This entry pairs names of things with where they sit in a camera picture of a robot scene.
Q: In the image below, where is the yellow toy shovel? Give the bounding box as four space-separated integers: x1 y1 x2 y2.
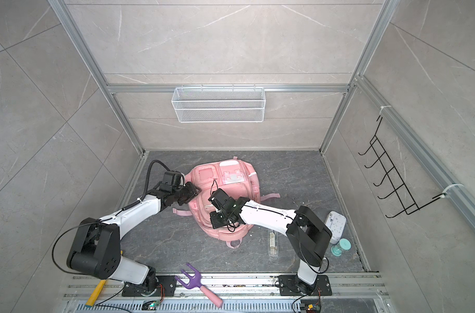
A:
85 280 106 308

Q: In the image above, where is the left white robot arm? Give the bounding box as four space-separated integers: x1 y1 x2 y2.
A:
67 171 201 290

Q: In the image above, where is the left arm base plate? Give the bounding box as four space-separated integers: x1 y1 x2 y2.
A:
121 275 177 297

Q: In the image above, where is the pink school backpack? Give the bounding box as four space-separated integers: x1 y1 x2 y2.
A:
172 157 280 249

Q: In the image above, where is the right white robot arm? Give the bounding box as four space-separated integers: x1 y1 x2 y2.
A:
209 189 333 288

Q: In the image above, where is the white wire mesh basket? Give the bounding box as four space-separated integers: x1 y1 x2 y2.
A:
172 87 266 123

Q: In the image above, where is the white power strip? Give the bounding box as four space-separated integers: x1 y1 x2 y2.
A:
325 211 347 245

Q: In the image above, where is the small green circuit board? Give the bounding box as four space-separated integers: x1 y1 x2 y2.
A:
142 300 162 310

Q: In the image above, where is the clear plastic pen box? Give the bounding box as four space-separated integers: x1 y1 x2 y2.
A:
268 230 279 259

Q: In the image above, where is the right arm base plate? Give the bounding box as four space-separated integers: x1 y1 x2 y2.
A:
274 275 333 297

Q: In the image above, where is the black wire hook rack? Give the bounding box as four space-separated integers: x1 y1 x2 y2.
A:
357 116 448 219

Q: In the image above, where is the purple toy garden fork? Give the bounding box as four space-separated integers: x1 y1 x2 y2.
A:
175 263 224 309

